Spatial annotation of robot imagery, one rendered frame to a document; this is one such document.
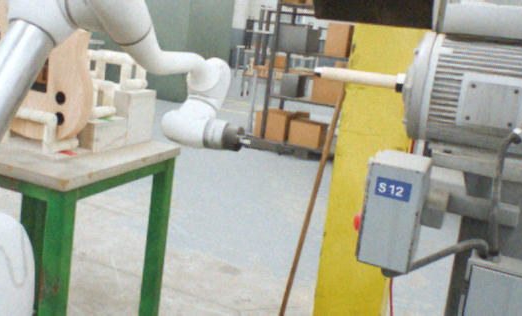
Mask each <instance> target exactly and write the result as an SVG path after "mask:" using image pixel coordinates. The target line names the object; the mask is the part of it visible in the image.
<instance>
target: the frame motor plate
mask: <svg viewBox="0 0 522 316"><path fill-rule="evenodd" d="M431 159H432V160H433V164H432V166H436V167H441V168H446V169H451V170H458V171H463V172H468V173H473V174H478V175H483V176H489V177H493V176H494V172H495V167H496V166H495V165H496V164H495V163H496V161H495V160H490V159H483V158H478V157H472V156H467V155H461V154H456V153H452V151H451V150H448V149H444V150H443V151H439V150H434V151H433V152H432V155H431ZM503 166H504V167H503V172H502V173H503V174H502V179H505V180H510V181H515V182H521V183H522V165H517V164H511V163H506V162H504V165H503Z"/></svg>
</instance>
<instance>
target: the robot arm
mask: <svg viewBox="0 0 522 316"><path fill-rule="evenodd" d="M4 1H5V4H6V7H7V9H8V13H7V23H8V25H9V27H7V28H8V29H6V30H5V32H4V34H3V35H2V37H1V39H0V144H1V142H2V140H3V138H4V136H5V135H6V133H7V131H8V129H9V127H10V125H11V124H12V122H13V120H14V118H15V116H16V114H17V113H18V111H19V108H20V106H21V104H22V102H23V101H24V99H25V97H26V95H27V93H28V91H29V90H30V88H31V86H32V84H33V82H34V80H35V79H36V77H37V75H38V73H39V71H40V69H41V68H42V66H43V64H44V62H45V60H46V58H47V57H48V55H49V53H50V51H51V49H52V48H55V47H57V46H59V45H60V44H62V43H63V42H64V40H66V39H67V38H68V37H69V36H70V35H71V34H73V33H74V32H75V31H76V30H78V28H86V29H91V30H95V32H99V33H102V34H106V33H107V34H108V35H109V36H110V37H111V38H112V40H113V41H114V42H115V43H116V44H117V45H118V46H119V47H120V48H121V49H123V50H124V51H125V52H126V53H127V54H128V55H129V56H130V57H131V58H132V59H133V60H134V61H135V62H136V63H137V64H138V65H139V66H140V67H141V68H143V69H144V70H145V71H147V72H149V73H152V74H155V75H173V74H181V73H189V74H188V77H187V82H188V94H189V96H188V99H187V101H186V103H185V105H184V106H183V107H182V108H181V109H180V110H174V111H171V112H169V113H167V114H165V115H164V116H163V119H162V132H163V134H164V135H165V136H166V137H167V138H168V139H169V140H171V141H173V142H176V143H179V144H181V145H185V146H189V147H194V148H209V149H215V150H220V151H221V150H223V151H224V150H230V151H234V152H237V151H239V150H240V149H241V147H242V145H243V147H244V148H253V149H265V150H270V151H274V152H278V155H281V153H282V154H286V155H291V156H296V157H301V158H307V156H308V151H309V148H308V147H303V146H298V145H293V144H288V143H286V141H283V143H280V142H275V141H271V140H266V139H263V138H262V137H258V136H255V135H253V134H245V135H244V129H243V127H242V126H239V125H234V124H231V123H230V122H229V121H226V120H221V119H217V118H216V116H217V114H218V110H219V109H220V107H221V105H222V103H223V101H224V98H225V96H226V93H227V91H228V88H229V84H230V69H229V67H228V66H227V65H226V63H225V62H223V61H222V60H219V59H211V60H208V61H207V62H206V61H205V60H204V59H203V58H202V57H201V56H199V55H196V54H193V53H176V52H163V51H161V49H160V48H159V45H158V42H157V39H156V35H155V31H154V27H153V23H152V20H151V17H150V15H149V12H148V9H147V6H146V4H145V2H144V0H4ZM33 256H34V254H33V249H32V245H31V242H30V240H29V237H28V235H27V233H26V231H25V229H24V227H23V226H22V225H21V224H20V223H19V222H17V221H16V220H15V219H14V218H12V217H11V216H9V215H6V214H4V213H0V316H32V312H33V302H34V260H33Z"/></svg>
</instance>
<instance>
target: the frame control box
mask: <svg viewBox="0 0 522 316"><path fill-rule="evenodd" d="M432 164H433V160H432V159H431V158H428V157H422V156H417V155H411V154H406V153H400V152H395V151H390V150H385V151H384V152H383V153H381V154H380V155H379V156H378V157H377V158H376V159H375V160H374V161H372V162H371V163H370V164H369V169H368V174H367V176H366V180H365V185H364V192H365V193H364V200H363V206H362V212H361V218H360V224H359V230H358V237H357V243H356V249H355V256H356V260H357V261H358V262H362V263H366V264H369V265H374V266H375V267H378V268H381V273H382V275H383V276H384V277H386V278H395V277H399V276H402V275H407V274H408V273H410V272H412V271H414V270H417V269H419V268H421V267H425V266H427V265H429V264H431V263H434V262H436V261H438V260H441V259H443V258H445V257H447V256H450V255H452V254H454V253H457V252H459V251H462V250H465V249H467V248H472V247H480V248H481V249H480V250H479V251H478V254H479V258H480V259H483V260H485V261H489V257H488V255H489V253H488V249H489V246H488V244H487V243H486V241H484V240H482V239H470V240H466V241H463V242H461V243H458V244H455V245H453V246H450V247H448V248H446V249H443V250H441V251H439V252H437V253H434V254H432V255H430V256H427V257H424V258H422V259H420V260H417V261H415V262H413V260H414V257H415V254H416V252H417V249H418V243H419V237H420V231H421V224H420V219H421V213H422V208H423V206H424V204H425V201H426V198H427V192H428V186H429V181H430V175H431V170H432ZM412 262H413V263H412Z"/></svg>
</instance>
